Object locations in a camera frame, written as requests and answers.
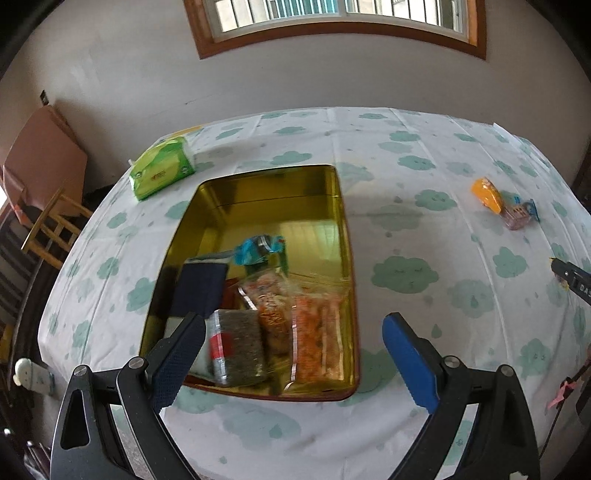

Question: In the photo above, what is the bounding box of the grey green packet red label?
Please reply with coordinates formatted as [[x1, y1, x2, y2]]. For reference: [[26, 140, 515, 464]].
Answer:
[[201, 308, 269, 387]]

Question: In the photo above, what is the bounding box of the wooden frame window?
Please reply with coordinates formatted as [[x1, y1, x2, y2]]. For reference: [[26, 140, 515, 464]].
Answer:
[[182, 0, 488, 61]]

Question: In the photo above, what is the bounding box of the dark wooden chair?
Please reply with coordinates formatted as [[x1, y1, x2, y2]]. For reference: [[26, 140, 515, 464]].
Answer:
[[0, 425, 51, 480]]

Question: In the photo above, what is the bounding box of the clear packet of brown snacks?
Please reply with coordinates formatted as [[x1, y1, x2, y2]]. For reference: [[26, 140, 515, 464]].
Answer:
[[237, 271, 298, 354]]

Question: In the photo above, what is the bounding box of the green tissue pack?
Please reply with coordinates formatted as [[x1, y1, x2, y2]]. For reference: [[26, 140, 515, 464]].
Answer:
[[128, 135, 195, 202]]

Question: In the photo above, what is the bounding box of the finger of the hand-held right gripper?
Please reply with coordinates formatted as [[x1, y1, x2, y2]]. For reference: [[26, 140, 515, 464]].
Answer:
[[549, 257, 591, 283], [558, 275, 591, 306]]

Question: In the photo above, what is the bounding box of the clear packet with blue ends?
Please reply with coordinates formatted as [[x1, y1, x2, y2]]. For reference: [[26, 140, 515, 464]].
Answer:
[[502, 196, 541, 230]]

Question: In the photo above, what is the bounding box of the dark wooden railing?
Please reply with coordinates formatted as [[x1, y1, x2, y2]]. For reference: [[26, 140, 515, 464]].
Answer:
[[0, 203, 61, 365]]

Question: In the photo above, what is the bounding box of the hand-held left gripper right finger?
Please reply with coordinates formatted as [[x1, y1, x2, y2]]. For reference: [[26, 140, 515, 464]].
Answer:
[[382, 312, 541, 480]]

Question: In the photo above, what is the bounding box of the brown board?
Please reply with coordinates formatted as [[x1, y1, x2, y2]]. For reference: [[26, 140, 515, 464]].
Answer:
[[0, 105, 88, 217]]

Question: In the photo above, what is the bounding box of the orange snack packet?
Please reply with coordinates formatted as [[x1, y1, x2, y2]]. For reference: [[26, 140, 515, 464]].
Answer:
[[471, 178, 504, 215]]

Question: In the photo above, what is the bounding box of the clear packet of orange snacks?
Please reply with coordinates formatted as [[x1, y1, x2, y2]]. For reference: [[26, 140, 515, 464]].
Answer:
[[283, 286, 349, 386]]

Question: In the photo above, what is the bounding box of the navy and white box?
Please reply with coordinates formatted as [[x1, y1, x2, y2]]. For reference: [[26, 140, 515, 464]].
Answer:
[[164, 256, 230, 342]]

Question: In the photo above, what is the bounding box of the cloud print tablecloth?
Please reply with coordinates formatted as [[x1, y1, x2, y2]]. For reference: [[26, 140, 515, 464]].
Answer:
[[39, 106, 591, 480]]

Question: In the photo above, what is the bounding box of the white cartoon bottle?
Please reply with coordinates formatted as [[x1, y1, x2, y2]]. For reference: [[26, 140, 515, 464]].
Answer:
[[13, 357, 56, 393]]

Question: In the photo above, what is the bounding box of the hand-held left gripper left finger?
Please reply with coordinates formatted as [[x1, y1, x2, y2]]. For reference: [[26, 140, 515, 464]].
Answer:
[[48, 312, 206, 480]]

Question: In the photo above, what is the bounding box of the blue candy packet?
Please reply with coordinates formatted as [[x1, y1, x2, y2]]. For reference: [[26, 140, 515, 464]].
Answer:
[[235, 234, 288, 267]]

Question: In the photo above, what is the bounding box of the gold tin box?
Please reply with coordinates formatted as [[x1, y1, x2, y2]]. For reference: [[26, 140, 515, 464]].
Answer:
[[139, 164, 361, 402]]

